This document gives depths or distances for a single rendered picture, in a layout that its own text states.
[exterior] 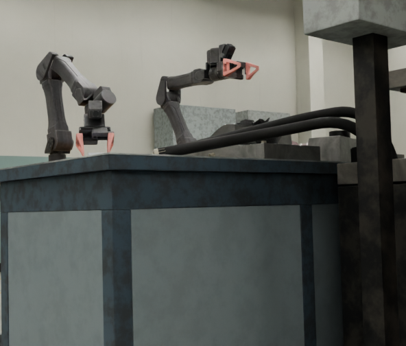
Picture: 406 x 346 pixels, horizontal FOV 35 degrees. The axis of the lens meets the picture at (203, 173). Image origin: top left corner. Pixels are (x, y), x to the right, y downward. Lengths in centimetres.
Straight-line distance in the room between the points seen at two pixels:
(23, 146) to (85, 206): 619
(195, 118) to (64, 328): 672
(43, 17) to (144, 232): 673
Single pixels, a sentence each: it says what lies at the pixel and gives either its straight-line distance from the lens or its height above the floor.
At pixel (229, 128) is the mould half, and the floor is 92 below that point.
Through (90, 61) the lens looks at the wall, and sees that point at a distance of 827.
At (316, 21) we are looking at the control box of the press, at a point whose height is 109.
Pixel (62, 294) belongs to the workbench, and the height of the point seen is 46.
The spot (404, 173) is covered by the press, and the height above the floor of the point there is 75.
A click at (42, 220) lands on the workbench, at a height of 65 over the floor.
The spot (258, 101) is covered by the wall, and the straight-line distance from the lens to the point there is 968.
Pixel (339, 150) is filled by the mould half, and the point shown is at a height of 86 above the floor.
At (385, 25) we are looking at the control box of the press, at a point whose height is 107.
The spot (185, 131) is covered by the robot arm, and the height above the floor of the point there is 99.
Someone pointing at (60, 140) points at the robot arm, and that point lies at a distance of 236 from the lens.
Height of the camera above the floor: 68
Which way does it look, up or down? 3 degrees up
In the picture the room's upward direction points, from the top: 1 degrees counter-clockwise
